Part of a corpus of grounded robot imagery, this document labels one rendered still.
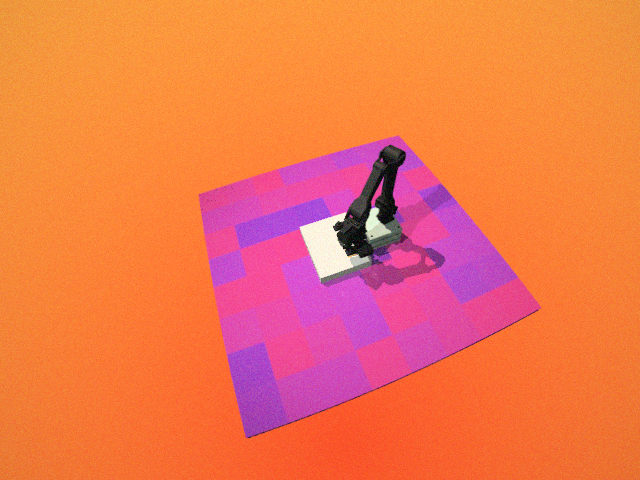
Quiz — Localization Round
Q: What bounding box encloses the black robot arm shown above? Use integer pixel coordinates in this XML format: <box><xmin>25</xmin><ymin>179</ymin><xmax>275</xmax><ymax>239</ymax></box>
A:
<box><xmin>336</xmin><ymin>145</ymin><xmax>406</xmax><ymax>250</ymax></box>

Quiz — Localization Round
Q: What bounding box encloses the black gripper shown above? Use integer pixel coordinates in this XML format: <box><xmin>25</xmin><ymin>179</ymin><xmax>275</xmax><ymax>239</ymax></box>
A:
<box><xmin>354</xmin><ymin>229</ymin><xmax>374</xmax><ymax>258</ymax></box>

